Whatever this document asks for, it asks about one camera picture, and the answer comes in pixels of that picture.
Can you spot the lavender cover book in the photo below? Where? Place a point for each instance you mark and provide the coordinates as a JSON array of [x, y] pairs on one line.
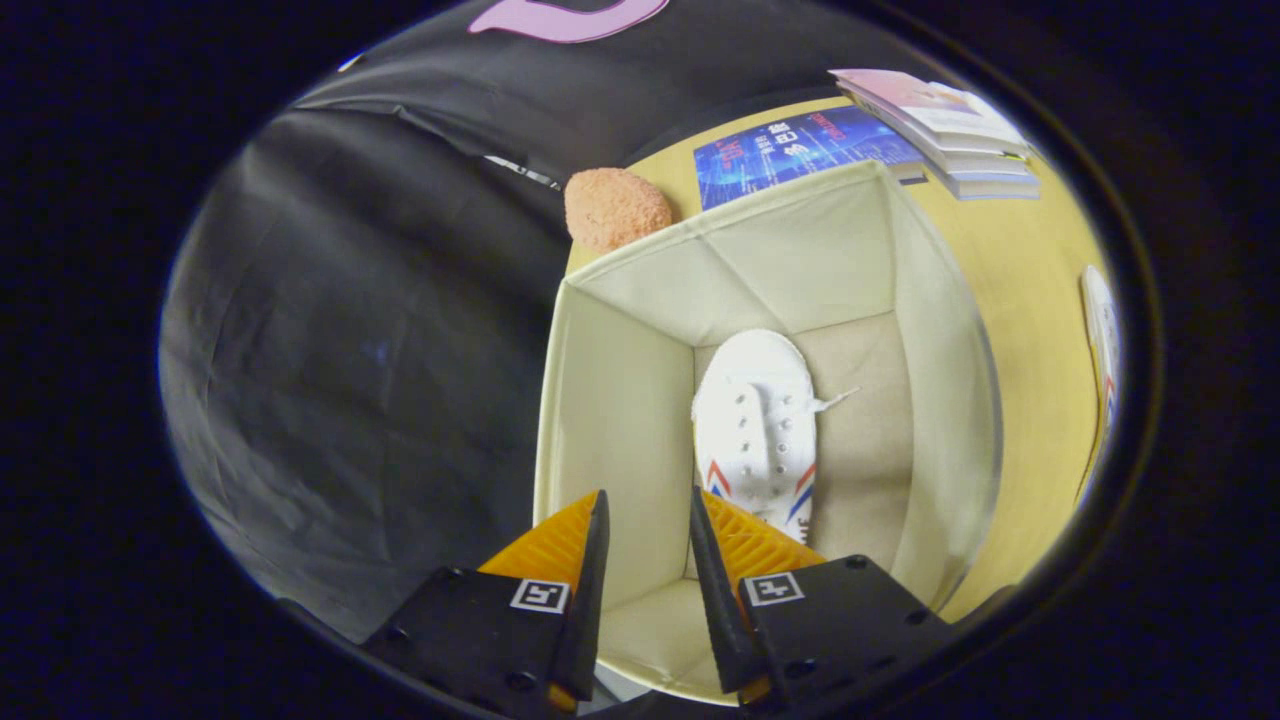
[[995, 186]]

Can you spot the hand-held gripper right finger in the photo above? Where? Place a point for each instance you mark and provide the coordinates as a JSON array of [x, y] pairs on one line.
[[850, 630]]

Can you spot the beige fabric storage box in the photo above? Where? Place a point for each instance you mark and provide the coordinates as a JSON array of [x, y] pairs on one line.
[[620, 420]]

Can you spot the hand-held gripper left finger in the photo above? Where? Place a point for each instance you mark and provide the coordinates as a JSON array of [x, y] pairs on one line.
[[470, 640]]

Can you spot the pink cover book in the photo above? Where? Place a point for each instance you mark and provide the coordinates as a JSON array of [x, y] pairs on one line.
[[920, 100]]

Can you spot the white canvas shoe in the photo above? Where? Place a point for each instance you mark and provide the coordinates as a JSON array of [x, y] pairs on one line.
[[755, 420], [1102, 340]]

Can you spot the white spine book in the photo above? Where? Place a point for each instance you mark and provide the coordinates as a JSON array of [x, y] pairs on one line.
[[985, 163]]

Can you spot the blue cover book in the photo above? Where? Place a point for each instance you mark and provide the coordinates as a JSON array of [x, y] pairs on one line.
[[790, 150]]

